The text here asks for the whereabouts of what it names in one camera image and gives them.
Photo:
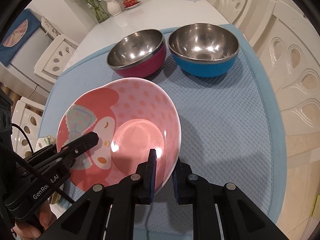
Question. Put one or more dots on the large round blue-patterned plate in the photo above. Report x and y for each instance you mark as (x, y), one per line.
(54, 198)

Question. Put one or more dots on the white chair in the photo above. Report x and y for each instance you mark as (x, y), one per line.
(237, 12)
(55, 58)
(287, 44)
(27, 116)

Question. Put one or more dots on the light blue table mat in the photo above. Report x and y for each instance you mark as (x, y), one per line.
(231, 132)

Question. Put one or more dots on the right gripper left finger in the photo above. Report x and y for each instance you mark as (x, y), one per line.
(108, 212)

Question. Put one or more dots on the blue steel bowl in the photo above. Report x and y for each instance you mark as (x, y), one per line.
(203, 49)

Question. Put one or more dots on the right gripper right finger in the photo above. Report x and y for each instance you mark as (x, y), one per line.
(221, 212)

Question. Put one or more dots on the small white floral plate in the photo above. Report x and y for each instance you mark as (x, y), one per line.
(44, 142)

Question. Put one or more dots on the far left white chair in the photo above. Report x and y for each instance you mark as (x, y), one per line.
(55, 58)

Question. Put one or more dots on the red lidded cup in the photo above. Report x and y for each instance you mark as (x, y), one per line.
(128, 4)

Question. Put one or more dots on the near right white chair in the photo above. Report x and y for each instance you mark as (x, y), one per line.
(287, 44)

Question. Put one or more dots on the white flower vase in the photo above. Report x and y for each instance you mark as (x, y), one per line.
(113, 7)

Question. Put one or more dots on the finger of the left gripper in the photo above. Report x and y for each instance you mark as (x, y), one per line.
(80, 143)

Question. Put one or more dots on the pink cartoon bowl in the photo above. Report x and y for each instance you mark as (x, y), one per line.
(131, 116)

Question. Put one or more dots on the blue fridge cover cloth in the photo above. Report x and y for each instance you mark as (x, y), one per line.
(20, 31)

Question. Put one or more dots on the near left white chair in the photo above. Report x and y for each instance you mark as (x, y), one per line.
(27, 116)

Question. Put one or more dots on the red steel bowl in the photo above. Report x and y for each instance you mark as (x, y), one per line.
(138, 55)

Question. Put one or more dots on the far right white chair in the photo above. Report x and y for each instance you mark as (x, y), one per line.
(237, 12)

